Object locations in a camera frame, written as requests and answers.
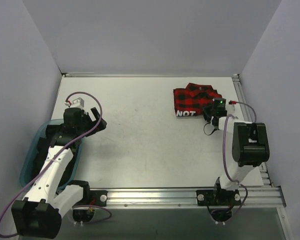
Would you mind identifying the red black plaid shirt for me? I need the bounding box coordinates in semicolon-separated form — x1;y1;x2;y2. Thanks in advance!
173;83;222;118

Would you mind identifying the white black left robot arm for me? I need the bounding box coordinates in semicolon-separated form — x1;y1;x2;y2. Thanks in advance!
11;107;107;239

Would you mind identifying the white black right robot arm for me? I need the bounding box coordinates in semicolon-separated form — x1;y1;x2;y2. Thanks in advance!
201;105;270;205

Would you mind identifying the black clothing in bin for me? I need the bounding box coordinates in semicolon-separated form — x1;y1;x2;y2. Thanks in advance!
29;123;82;190

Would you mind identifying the teal plastic bin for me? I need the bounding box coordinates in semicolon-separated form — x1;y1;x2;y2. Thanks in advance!
19;118;84;191

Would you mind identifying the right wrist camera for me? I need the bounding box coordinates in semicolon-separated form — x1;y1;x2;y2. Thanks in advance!
213;98;237;112

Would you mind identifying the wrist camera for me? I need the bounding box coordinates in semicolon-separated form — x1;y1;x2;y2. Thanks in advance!
213;98;237;112
64;97;85;109

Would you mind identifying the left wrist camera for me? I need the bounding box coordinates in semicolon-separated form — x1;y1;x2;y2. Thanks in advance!
64;97;85;109

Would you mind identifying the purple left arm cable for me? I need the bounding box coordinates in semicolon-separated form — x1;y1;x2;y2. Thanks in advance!
0;91;113;238

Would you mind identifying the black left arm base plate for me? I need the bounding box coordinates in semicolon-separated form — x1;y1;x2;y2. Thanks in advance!
74;190;108;207

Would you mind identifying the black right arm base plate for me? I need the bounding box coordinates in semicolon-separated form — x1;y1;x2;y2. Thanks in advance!
195;189;241;207

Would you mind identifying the aluminium front rail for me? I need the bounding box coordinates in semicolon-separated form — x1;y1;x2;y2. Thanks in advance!
17;186;287;211

